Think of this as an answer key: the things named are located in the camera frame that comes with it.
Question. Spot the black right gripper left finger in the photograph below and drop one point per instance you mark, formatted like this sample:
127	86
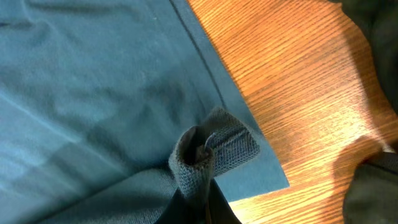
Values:
179	211

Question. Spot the blue polo shirt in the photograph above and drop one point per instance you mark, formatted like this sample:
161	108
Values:
109	107

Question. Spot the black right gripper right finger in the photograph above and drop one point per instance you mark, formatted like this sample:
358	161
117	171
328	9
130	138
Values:
219	211

